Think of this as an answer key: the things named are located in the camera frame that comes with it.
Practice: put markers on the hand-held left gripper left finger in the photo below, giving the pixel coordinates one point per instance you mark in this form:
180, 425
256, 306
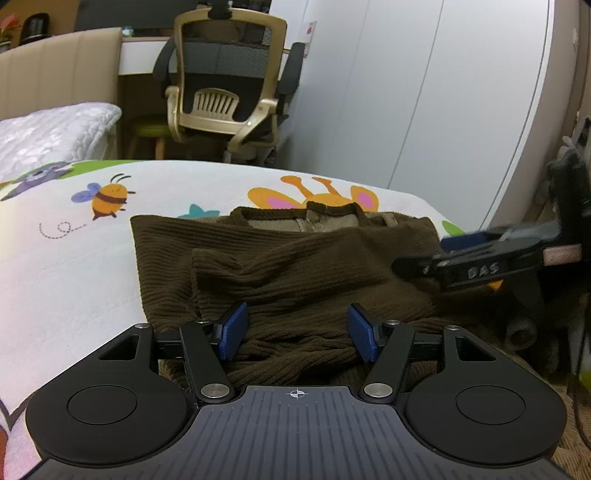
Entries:
233, 330

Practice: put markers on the white desk calendar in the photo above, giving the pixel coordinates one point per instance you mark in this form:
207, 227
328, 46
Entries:
310, 39

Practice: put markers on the black kitchen appliance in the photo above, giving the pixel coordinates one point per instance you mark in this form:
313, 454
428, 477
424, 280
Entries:
36, 27

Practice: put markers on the white desk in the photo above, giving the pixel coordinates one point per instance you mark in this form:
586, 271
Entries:
138, 57

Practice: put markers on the cartoon animal printed mat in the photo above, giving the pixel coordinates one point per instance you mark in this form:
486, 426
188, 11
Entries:
69, 277

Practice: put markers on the black computer monitor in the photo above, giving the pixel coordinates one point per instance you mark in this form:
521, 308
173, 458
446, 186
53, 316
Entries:
115, 14

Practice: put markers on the beige mesh office chair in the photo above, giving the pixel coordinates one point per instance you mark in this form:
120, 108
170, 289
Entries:
221, 60

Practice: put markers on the beige padded headboard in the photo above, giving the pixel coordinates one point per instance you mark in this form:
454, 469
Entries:
55, 69

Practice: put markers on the potted plant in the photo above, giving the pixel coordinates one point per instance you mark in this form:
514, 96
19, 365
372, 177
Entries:
8, 30

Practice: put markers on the green round stool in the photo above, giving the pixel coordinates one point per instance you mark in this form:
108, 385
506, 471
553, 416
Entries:
147, 130

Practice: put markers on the white wall switch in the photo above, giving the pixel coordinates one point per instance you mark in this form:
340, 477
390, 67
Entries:
576, 39

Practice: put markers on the brown knit sweater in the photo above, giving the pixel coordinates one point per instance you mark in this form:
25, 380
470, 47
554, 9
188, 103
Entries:
295, 267

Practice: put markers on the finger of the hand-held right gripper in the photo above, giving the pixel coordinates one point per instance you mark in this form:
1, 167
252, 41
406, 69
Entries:
415, 267
471, 240

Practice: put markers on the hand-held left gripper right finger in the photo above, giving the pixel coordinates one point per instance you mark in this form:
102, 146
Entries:
362, 332

